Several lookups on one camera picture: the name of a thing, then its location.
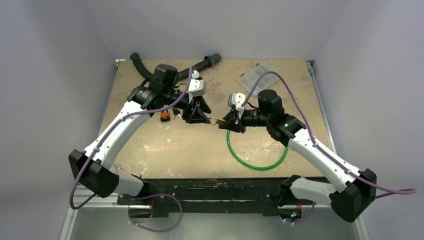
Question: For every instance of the silver open-end wrench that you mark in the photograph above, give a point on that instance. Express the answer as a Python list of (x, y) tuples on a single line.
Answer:
[(118, 167)]

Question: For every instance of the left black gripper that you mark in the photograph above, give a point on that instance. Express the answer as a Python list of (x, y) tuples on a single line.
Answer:
[(195, 115)]

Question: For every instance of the aluminium frame rail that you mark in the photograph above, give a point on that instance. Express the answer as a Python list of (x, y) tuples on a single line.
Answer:
[(96, 202)]

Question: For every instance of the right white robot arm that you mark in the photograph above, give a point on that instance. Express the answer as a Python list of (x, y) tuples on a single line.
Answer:
[(345, 193)]

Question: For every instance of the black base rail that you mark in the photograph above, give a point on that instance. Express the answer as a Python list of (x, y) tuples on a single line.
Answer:
[(241, 195)]

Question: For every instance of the green cable lock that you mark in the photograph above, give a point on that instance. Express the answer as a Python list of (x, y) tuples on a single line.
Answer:
[(256, 151)]

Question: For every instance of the orange black padlock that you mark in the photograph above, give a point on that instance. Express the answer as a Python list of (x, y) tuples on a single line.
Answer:
[(165, 116)]

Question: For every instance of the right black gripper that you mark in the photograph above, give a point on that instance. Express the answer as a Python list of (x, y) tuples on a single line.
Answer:
[(238, 120)]

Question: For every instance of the black head key bunch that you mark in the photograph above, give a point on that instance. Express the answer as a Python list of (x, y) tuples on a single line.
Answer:
[(176, 113)]

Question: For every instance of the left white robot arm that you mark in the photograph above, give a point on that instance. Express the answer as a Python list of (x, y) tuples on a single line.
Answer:
[(91, 167)]

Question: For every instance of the clear plastic organizer box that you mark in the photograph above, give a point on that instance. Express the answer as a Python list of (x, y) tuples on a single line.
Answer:
[(249, 78)]

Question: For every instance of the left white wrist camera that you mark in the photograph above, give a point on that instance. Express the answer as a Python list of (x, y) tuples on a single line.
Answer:
[(197, 86)]

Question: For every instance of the small brass padlock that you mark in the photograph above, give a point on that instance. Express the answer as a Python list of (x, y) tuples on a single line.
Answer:
[(216, 121)]

